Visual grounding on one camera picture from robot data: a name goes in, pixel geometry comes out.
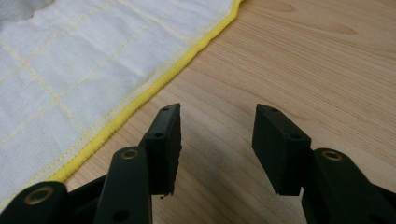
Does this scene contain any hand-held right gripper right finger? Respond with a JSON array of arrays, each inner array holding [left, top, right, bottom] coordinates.
[[250, 104, 313, 197]]

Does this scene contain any white cloth with yellow edge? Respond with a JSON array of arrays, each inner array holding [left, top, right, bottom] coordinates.
[[0, 0, 244, 213]]

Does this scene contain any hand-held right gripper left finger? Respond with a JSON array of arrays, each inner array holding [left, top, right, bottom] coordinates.
[[143, 103, 183, 198]]

